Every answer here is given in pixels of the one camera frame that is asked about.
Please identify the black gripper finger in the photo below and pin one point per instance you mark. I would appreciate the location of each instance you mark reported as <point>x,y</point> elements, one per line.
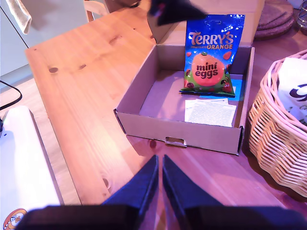
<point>175,10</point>
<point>182,191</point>
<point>141,189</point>

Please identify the blue Terry's egg bag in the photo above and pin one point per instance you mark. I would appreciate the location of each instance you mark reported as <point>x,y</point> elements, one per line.
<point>211,72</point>

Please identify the white Galaxy truffle bag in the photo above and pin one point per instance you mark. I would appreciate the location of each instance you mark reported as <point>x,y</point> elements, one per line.
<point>292,79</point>

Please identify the brown cardboard box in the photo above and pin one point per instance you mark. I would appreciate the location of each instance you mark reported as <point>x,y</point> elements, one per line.
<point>180,129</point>

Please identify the woven wicker basket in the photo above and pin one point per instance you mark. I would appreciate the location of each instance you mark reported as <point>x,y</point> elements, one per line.
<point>271,143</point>

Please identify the pale wooden chair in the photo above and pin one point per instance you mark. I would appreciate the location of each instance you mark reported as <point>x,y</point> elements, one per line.
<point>96,9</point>

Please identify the white printed paper sheet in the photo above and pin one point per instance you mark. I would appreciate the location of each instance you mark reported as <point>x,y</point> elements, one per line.
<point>211,115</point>

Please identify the round cork trivet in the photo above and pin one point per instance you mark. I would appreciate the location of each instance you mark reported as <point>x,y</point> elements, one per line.
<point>273,33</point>
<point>275,12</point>

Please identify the white flat panel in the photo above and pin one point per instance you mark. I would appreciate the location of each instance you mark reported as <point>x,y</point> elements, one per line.
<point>21,167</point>

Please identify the white cabinet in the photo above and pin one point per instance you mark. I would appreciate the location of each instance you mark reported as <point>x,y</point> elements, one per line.
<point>52,36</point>

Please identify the orange cartoon sticker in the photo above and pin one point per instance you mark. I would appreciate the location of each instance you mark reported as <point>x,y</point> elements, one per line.
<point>14,219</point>

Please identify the beige hanging towel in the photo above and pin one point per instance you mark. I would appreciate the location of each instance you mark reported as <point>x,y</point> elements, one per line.
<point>21,16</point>

